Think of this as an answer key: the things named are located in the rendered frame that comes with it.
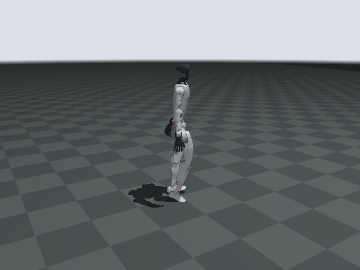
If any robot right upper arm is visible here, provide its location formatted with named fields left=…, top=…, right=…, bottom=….
left=174, top=87, right=185, bottom=116

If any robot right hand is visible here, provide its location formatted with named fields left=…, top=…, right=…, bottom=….
left=173, top=132, right=185, bottom=152

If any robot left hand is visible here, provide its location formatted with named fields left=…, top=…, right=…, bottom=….
left=164, top=118, right=173, bottom=137

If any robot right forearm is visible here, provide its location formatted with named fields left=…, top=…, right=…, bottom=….
left=174, top=110, right=182, bottom=137

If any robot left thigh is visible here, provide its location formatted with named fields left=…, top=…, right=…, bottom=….
left=170, top=126, right=183, bottom=164

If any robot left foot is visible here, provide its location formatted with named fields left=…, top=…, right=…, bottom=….
left=166, top=185, right=186, bottom=192

